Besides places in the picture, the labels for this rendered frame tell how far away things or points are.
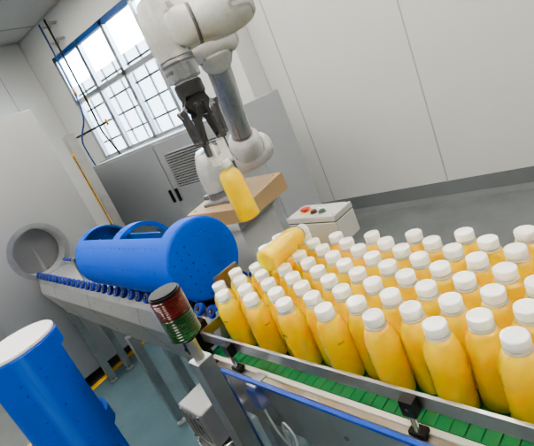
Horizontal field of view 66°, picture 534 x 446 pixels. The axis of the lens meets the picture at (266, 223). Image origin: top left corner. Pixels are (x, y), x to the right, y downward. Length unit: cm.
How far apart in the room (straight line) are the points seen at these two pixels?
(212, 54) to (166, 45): 58
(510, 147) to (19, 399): 355
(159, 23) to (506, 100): 301
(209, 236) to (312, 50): 292
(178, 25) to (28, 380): 127
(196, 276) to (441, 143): 291
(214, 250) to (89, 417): 83
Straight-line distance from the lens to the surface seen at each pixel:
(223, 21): 114
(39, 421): 183
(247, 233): 200
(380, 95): 391
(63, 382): 178
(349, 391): 94
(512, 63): 368
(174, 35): 112
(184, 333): 81
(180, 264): 134
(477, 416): 75
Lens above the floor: 153
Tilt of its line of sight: 17 degrees down
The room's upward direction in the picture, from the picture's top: 24 degrees counter-clockwise
